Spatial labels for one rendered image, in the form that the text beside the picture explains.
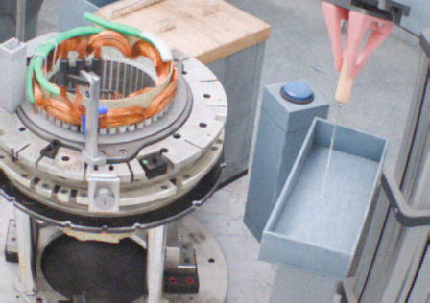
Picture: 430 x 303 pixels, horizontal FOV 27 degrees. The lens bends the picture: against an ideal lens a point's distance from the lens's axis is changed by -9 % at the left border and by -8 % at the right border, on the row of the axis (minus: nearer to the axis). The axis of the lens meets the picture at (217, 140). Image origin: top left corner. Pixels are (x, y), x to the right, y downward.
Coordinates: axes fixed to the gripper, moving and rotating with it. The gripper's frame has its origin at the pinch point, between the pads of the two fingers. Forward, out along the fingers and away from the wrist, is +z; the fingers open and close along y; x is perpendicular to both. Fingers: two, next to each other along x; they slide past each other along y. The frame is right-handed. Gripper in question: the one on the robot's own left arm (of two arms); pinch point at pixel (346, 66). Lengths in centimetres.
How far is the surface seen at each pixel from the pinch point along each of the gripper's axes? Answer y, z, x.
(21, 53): -31.2, 8.1, -21.6
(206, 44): -34.7, 5.2, 13.5
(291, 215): -5.6, 19.7, 4.6
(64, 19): -63, 8, 7
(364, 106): -123, 32, 189
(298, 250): 1.6, 21.0, -1.9
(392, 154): -98, 42, 177
